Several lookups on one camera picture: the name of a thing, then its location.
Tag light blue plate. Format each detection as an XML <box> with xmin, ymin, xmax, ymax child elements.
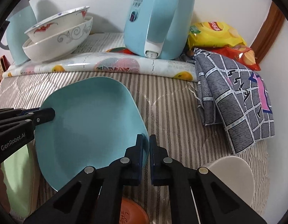
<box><xmin>35</xmin><ymin>76</ymin><xmax>150</xmax><ymax>192</ymax></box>

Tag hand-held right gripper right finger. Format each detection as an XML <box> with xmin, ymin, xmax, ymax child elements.
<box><xmin>149</xmin><ymin>134</ymin><xmax>268</xmax><ymax>224</ymax></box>

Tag yellow chip bag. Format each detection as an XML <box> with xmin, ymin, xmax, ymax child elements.
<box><xmin>187</xmin><ymin>21</ymin><xmax>247</xmax><ymax>49</ymax></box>

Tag rolled fruit-print tablecloth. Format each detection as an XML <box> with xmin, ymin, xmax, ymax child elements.
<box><xmin>2</xmin><ymin>47</ymin><xmax>198</xmax><ymax>82</ymax></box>

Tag patterned brown box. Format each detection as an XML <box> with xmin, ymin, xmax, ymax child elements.
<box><xmin>0</xmin><ymin>55</ymin><xmax>10</xmax><ymax>89</ymax></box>

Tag red chip bag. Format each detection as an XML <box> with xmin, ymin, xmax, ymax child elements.
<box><xmin>213</xmin><ymin>44</ymin><xmax>261</xmax><ymax>71</ymax></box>

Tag plain white bowl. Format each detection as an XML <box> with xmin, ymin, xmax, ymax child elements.
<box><xmin>200</xmin><ymin>156</ymin><xmax>255</xmax><ymax>214</ymax></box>

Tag pale green plate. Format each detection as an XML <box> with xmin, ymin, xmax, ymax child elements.
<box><xmin>0</xmin><ymin>142</ymin><xmax>40</xmax><ymax>215</ymax></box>

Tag wooden door frame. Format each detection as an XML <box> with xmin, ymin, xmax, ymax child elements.
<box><xmin>250</xmin><ymin>2</ymin><xmax>285</xmax><ymax>64</ymax></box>

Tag grey checked cloth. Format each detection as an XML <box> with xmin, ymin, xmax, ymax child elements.
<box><xmin>193</xmin><ymin>48</ymin><xmax>276</xmax><ymax>154</ymax></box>

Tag white bowl red pattern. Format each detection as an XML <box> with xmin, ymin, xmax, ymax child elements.
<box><xmin>24</xmin><ymin>6</ymin><xmax>90</xmax><ymax>43</ymax></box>

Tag light blue thermos jug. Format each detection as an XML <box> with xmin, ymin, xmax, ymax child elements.
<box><xmin>0</xmin><ymin>0</ymin><xmax>37</xmax><ymax>66</ymax></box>

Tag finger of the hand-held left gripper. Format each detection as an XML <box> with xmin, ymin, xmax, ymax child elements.
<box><xmin>0</xmin><ymin>108</ymin><xmax>56</xmax><ymax>133</ymax></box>
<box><xmin>0</xmin><ymin>107</ymin><xmax>42</xmax><ymax>119</ymax></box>

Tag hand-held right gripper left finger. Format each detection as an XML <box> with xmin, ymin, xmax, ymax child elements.
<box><xmin>23</xmin><ymin>134</ymin><xmax>150</xmax><ymax>224</ymax></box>

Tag small brown bowl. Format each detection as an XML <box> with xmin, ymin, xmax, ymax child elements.
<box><xmin>121</xmin><ymin>197</ymin><xmax>150</xmax><ymax>224</ymax></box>

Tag white bowl grey pattern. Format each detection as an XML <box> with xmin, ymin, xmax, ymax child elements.
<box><xmin>22</xmin><ymin>16</ymin><xmax>93</xmax><ymax>62</ymax></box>

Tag light blue electric kettle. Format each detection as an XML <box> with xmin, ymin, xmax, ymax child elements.
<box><xmin>124</xmin><ymin>0</ymin><xmax>197</xmax><ymax>60</ymax></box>

